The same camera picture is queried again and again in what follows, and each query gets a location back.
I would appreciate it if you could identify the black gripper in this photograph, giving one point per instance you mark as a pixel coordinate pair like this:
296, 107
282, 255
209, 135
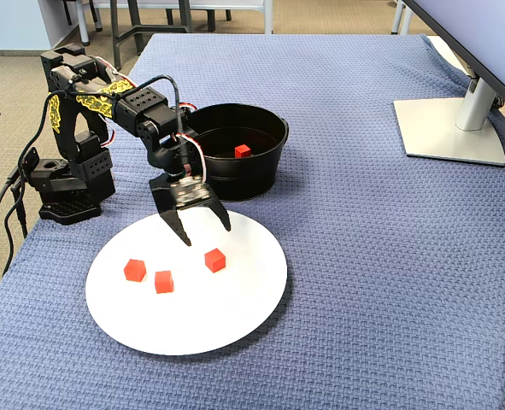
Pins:
172, 200

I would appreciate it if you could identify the red cube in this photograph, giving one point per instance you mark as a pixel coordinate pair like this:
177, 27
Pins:
215, 260
164, 282
134, 271
242, 152

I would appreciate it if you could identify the white round plate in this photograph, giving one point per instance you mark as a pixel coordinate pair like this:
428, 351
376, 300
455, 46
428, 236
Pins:
192, 320

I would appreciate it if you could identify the black metal bucket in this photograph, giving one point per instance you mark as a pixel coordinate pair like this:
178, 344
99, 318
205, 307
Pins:
243, 183

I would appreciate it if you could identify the blue woven tablecloth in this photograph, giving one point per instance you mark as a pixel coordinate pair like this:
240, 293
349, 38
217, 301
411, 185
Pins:
363, 256

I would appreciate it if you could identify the black chair legs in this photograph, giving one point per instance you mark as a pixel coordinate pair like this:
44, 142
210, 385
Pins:
211, 21
96, 17

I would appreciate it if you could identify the computer monitor with silver stand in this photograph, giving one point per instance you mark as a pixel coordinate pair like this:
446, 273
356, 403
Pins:
448, 132

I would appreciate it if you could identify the pale grey table legs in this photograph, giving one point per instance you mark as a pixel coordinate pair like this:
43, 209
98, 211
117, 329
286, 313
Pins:
405, 21

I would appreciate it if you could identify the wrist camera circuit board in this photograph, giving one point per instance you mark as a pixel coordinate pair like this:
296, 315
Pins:
192, 194

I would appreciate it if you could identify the dark grey metal frame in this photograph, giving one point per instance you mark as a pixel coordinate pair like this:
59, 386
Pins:
115, 42

